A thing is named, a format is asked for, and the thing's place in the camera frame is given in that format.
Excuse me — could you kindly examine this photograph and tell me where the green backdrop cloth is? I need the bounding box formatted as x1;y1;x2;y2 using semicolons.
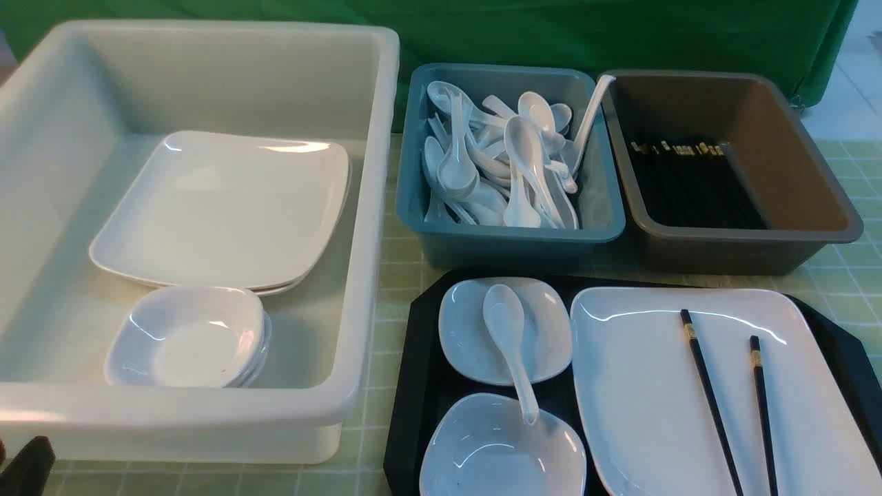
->
2;1;857;117

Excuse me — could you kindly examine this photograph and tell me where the white spoon leaning on bin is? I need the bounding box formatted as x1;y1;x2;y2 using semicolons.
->
561;74;615;178

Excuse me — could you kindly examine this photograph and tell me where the pile of white spoons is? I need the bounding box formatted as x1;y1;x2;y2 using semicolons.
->
421;81;580;229

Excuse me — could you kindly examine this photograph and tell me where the white small dish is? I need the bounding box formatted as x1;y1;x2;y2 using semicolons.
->
438;277;573;386

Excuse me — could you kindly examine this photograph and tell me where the grey-brown plastic chopstick bin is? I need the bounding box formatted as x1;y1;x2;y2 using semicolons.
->
602;70;864;276

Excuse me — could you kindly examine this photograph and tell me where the top white plate in tub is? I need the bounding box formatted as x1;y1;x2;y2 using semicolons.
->
89;131;351;290

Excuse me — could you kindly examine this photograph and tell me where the top white bowl in tub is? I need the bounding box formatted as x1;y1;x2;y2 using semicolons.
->
103;286;265;387

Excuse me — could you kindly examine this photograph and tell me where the white bowl in tub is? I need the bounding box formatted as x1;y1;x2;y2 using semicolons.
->
103;286;265;387
225;311;273;387

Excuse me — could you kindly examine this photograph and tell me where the teal plastic spoon bin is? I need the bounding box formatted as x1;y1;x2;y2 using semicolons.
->
395;63;626;272

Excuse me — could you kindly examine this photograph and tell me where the black chopsticks bundle in bin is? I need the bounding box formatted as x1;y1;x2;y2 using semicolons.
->
628;133;768;230

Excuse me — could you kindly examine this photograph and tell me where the black chopstick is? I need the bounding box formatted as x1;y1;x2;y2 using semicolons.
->
679;309;744;495
749;335;780;495

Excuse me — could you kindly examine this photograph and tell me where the lower white bowl in tub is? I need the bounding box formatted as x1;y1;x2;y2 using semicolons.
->
225;311;273;387

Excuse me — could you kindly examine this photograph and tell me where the white small bowl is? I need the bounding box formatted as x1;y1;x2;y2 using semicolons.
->
418;393;587;495

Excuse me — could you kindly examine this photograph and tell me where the lower white plate in tub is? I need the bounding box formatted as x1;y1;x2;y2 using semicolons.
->
131;165;353;297

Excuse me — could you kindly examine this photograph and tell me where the black plastic serving tray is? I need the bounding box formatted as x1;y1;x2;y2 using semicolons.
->
383;267;881;495

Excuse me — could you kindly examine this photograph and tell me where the white ceramic soup spoon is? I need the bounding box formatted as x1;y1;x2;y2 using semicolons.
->
482;285;540;426

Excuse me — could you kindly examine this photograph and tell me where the large white square plate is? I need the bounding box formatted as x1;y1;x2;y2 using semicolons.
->
571;287;881;495

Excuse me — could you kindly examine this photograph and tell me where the white plate in tub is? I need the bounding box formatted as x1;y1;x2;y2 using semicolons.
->
131;165;353;297
89;131;351;290

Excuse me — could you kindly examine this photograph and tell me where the large white plastic tub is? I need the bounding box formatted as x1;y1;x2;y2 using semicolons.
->
2;20;400;464

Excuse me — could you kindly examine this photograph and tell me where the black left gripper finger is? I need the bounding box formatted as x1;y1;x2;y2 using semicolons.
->
1;436;56;495

